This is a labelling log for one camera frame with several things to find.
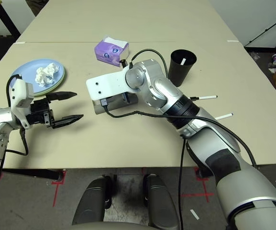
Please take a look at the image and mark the blue plastic plate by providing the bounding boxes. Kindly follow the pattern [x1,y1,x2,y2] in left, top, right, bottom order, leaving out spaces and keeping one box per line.
[10,58,66,96]

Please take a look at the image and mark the black plastic cup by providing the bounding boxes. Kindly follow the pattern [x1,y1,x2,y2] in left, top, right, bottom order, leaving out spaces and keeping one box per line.
[167,49,198,87]

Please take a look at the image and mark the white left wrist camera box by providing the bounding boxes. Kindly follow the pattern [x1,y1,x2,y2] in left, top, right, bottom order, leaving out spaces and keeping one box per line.
[9,78,35,130]

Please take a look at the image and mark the red floor tape mark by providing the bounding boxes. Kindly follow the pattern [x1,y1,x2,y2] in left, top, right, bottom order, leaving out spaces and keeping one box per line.
[182,167,214,202]
[51,170,68,207]

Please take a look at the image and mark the white tissue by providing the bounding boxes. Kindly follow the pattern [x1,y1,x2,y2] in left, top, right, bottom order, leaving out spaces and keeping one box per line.
[34,62,60,87]

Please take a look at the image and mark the grey robot left leg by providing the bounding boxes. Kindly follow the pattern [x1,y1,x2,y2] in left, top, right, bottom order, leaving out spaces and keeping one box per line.
[72,176,113,226]

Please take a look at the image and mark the white marker black cap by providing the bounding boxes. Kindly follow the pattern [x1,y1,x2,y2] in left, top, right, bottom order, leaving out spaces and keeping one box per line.
[189,95,218,101]

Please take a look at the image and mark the grey robot leg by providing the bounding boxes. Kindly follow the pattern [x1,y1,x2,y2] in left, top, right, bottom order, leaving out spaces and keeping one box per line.
[72,176,113,226]
[144,174,179,230]

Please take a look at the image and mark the purple tissue pack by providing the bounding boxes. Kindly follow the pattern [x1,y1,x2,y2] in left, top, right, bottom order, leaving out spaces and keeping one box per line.
[94,35,130,67]

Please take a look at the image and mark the grey open glasses case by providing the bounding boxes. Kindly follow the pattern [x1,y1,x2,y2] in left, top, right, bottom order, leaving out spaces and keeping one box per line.
[93,92,138,115]

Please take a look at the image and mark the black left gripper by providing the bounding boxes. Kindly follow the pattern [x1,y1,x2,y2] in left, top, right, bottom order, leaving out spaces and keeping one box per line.
[27,92,84,129]

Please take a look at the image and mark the black table foot bar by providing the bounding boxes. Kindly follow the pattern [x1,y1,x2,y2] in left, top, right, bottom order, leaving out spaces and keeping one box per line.
[0,168,66,181]
[195,167,215,179]

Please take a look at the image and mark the green plastic plate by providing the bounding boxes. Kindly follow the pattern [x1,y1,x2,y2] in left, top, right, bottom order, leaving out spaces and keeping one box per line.
[44,69,67,93]

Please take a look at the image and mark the black tripod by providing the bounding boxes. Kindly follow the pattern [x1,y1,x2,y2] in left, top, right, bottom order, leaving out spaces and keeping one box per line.
[244,13,276,56]

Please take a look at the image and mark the grey robot right leg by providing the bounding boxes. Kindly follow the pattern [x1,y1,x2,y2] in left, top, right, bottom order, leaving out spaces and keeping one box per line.
[144,174,179,230]

